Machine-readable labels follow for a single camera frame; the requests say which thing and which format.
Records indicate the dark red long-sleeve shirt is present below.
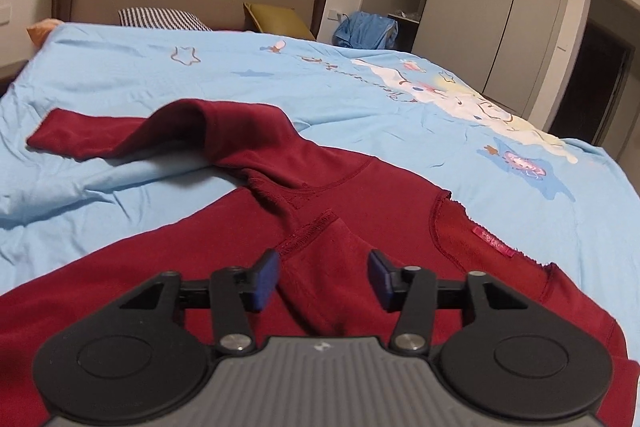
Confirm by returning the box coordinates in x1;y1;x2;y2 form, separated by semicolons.
1;100;639;426

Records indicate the blue clothes pile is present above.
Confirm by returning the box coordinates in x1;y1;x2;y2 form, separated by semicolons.
332;11;398;50

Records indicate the light blue cartoon bedsheet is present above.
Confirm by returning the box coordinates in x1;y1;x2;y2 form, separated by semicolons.
1;23;639;339

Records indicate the mustard yellow pillow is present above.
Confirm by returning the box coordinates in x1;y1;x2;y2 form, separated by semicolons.
243;3;316;41

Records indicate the checkered red white pillow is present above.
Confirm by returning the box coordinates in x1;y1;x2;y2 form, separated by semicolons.
118;6;210;31

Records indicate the orange pillow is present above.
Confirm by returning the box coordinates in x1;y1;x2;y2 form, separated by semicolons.
26;18;64;49

